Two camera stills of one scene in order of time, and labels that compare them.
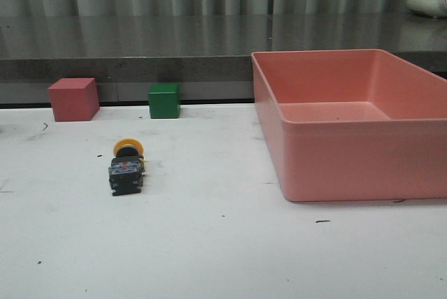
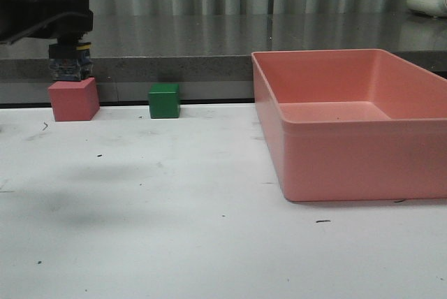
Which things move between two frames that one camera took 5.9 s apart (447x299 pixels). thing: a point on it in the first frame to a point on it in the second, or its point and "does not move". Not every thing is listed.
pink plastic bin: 352,125 does not move
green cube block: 164,100 does not move
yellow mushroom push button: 127,167 to 70,62
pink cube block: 74,99 does not move
